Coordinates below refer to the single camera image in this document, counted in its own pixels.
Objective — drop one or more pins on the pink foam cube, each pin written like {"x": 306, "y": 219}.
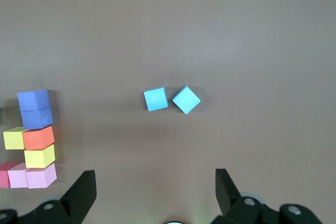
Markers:
{"x": 40, "y": 176}
{"x": 18, "y": 178}

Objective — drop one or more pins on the yellow foam cube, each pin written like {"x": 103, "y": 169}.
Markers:
{"x": 13, "y": 138}
{"x": 39, "y": 155}

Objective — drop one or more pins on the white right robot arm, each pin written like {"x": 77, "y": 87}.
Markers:
{"x": 174, "y": 222}

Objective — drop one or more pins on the purple foam cube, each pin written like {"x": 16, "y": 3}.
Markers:
{"x": 36, "y": 117}
{"x": 33, "y": 99}

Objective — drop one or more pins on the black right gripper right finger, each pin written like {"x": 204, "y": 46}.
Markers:
{"x": 231, "y": 203}

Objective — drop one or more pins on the blue foam cube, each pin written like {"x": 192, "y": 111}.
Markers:
{"x": 155, "y": 98}
{"x": 186, "y": 100}

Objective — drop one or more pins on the brown table mat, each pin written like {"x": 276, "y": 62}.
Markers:
{"x": 168, "y": 37}

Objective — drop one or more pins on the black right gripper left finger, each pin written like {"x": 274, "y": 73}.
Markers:
{"x": 76, "y": 200}

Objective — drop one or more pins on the red foam cube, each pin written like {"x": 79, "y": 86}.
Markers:
{"x": 4, "y": 174}

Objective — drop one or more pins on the orange foam cube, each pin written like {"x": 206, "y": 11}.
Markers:
{"x": 38, "y": 137}

